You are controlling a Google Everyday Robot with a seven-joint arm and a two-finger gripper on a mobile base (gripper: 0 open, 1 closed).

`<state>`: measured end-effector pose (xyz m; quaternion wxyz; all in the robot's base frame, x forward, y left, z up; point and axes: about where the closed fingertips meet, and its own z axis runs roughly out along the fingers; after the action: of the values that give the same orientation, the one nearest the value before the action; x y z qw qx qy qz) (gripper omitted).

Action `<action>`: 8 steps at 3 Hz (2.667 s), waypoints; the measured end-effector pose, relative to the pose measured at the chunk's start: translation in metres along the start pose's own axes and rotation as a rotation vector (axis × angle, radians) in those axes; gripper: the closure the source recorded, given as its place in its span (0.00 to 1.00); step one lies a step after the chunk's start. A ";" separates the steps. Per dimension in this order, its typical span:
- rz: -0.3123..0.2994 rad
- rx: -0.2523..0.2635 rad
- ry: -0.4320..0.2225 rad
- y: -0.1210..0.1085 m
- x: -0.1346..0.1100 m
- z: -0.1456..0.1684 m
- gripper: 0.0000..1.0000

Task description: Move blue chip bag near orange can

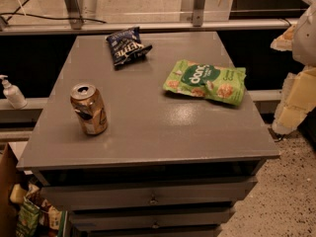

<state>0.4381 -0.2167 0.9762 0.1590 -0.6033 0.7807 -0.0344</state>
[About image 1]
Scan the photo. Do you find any metal railing frame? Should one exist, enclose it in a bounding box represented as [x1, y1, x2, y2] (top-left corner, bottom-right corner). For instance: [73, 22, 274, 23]
[0, 0, 316, 37]

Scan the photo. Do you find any grey drawer cabinet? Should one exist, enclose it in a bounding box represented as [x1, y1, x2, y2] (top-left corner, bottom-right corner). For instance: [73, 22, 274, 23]
[18, 32, 278, 237]

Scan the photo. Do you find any green snack packet in box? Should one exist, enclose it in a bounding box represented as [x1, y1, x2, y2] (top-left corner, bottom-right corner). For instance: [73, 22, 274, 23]
[16, 198, 40, 237]

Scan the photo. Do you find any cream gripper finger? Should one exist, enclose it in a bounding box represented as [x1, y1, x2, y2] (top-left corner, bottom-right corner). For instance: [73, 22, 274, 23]
[271, 25, 295, 51]
[272, 66, 316, 134]

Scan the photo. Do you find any green snack bag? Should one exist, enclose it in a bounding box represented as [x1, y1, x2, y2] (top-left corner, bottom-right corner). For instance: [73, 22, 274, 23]
[163, 59, 246, 106]

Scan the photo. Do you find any white pump bottle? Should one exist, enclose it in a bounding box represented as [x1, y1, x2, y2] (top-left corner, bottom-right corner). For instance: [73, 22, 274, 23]
[0, 75, 28, 109]

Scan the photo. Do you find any blue chip bag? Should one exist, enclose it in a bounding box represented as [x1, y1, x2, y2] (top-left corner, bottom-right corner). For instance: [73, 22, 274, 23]
[106, 27, 152, 66]

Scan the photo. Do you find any orange soda can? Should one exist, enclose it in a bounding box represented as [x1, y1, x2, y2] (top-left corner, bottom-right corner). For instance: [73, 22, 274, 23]
[70, 83, 108, 135]

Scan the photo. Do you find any black cable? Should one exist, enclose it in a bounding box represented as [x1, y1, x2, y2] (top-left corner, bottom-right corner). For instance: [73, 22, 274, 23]
[0, 0, 108, 25]

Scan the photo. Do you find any brown cardboard box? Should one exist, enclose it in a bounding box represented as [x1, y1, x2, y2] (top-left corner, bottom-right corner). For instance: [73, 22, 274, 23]
[0, 144, 20, 237]

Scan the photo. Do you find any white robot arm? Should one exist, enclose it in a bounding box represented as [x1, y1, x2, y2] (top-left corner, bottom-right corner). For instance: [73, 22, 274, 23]
[271, 3, 316, 134]

